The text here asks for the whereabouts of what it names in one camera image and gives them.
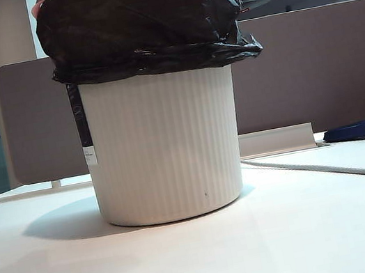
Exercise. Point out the black garbage bag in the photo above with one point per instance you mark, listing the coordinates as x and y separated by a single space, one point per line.
135 28

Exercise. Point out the white ribbed trash can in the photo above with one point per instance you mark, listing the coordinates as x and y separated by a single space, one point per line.
170 145

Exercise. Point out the black and white label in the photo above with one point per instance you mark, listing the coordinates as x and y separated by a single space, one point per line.
80 119

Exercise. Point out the grey-brown desk divider panel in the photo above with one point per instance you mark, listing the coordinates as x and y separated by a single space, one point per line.
298 70

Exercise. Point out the white divider bracket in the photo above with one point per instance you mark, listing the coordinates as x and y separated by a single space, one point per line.
55 183

